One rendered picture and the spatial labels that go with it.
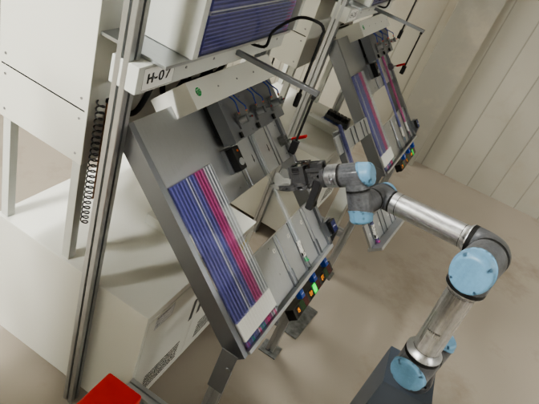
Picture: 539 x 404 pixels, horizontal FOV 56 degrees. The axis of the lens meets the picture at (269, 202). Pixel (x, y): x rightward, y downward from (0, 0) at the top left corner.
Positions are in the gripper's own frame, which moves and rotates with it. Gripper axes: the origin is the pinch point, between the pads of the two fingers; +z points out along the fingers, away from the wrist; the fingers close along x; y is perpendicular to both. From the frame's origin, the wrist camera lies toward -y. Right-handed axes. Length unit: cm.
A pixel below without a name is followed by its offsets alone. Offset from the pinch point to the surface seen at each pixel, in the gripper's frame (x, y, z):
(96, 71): 48, 50, 13
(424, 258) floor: -164, -118, -1
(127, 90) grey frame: 53, 45, 0
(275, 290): 22.3, -27.4, -4.6
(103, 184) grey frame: 53, 23, 19
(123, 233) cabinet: 26, -5, 50
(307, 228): -9.9, -20.7, -3.5
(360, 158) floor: -252, -71, 64
